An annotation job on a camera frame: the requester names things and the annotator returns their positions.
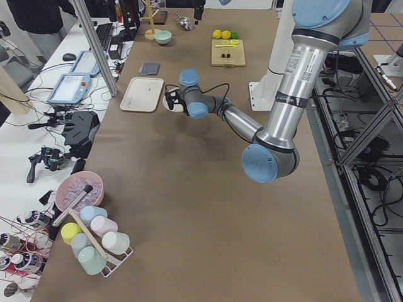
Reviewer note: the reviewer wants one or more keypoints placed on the black computer mouse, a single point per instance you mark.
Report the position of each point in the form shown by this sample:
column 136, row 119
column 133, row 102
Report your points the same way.
column 68, row 57

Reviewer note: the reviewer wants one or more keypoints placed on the beige rectangular tray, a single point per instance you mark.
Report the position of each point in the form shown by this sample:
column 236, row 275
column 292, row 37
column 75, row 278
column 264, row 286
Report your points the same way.
column 142, row 94

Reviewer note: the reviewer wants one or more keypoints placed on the black keyboard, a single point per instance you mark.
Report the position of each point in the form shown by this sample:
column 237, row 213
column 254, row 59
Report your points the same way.
column 103, row 32

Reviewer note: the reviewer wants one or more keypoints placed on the mint green bowl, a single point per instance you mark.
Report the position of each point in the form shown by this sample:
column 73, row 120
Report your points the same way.
column 163, row 37

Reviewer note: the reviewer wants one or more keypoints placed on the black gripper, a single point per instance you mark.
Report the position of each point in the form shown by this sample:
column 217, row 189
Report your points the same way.
column 180, row 101
column 199, row 11

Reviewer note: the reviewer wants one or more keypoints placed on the grey folded cloth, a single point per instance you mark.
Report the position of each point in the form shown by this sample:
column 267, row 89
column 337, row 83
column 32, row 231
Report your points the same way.
column 149, row 69

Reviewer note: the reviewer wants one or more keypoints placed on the yellow lemon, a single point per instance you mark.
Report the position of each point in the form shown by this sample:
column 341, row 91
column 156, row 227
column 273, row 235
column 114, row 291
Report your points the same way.
column 217, row 34
column 226, row 34

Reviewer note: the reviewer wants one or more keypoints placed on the beige round plate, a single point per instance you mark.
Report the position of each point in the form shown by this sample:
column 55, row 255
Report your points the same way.
column 177, row 107

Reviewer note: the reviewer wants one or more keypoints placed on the pink bowl with ice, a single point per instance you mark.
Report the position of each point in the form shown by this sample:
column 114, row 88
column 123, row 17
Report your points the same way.
column 71, row 187

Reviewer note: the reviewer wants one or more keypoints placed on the blue teach pendant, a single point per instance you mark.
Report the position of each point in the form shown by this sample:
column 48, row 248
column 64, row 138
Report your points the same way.
column 70, row 89
column 85, row 64

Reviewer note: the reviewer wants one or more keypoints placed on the wooden cutting board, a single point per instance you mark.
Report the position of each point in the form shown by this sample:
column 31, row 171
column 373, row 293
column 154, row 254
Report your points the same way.
column 237, row 55

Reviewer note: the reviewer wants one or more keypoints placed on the mint plastic cup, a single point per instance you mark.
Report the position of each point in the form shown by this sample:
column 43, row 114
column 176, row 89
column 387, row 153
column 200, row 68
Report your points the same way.
column 91, row 260

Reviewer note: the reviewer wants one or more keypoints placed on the grey plastic cup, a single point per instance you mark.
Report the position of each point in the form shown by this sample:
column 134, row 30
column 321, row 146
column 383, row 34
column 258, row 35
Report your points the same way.
column 78, row 242

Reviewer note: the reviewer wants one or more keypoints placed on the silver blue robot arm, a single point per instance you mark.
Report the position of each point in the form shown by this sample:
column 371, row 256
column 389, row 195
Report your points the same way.
column 320, row 27

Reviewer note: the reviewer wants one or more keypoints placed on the white cup rack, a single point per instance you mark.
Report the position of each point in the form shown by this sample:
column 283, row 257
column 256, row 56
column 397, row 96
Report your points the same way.
column 113, row 261

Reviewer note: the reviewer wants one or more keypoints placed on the wooden mug tree stand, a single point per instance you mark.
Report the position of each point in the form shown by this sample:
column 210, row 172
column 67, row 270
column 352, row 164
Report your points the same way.
column 152, row 10

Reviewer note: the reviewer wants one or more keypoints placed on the yellow lemon middle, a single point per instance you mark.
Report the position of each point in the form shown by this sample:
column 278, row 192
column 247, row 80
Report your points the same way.
column 226, row 34

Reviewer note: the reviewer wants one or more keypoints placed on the blue plastic cup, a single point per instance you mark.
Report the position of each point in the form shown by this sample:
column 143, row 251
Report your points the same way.
column 88, row 213

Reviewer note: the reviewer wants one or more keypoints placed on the steel muddler tool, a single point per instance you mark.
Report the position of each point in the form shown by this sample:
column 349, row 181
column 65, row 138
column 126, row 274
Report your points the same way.
column 59, row 219

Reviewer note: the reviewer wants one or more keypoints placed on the far blue teach pendant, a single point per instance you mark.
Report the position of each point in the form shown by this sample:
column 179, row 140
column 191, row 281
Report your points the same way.
column 85, row 64

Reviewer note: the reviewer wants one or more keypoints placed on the black plastic stand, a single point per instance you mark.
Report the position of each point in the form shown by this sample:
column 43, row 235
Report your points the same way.
column 79, row 133

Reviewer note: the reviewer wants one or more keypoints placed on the white plastic cup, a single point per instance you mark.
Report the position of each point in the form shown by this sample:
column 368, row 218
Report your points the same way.
column 116, row 242

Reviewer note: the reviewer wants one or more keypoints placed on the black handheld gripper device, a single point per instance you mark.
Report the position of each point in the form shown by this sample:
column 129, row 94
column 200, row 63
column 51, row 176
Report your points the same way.
column 53, row 159

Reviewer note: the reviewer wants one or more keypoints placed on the yellow lemon left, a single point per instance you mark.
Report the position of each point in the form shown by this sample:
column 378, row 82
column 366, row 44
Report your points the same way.
column 217, row 34

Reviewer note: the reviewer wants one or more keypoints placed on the yellow plastic cup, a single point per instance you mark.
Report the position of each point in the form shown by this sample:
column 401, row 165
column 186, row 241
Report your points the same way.
column 69, row 231

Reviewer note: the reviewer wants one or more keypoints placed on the steel metal scoop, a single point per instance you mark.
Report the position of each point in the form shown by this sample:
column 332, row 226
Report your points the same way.
column 185, row 22

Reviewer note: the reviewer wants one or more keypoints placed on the pink plastic cup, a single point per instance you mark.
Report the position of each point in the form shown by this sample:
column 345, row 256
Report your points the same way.
column 101, row 225

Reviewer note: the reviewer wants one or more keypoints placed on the near blue teach pendant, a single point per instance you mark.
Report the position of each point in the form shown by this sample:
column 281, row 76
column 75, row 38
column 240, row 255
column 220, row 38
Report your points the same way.
column 70, row 89

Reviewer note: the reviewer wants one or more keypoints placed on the green lime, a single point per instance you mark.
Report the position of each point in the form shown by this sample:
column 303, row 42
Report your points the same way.
column 234, row 35

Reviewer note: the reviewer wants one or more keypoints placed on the aluminium frame post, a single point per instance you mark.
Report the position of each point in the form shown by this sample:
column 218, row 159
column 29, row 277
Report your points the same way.
column 92, row 38

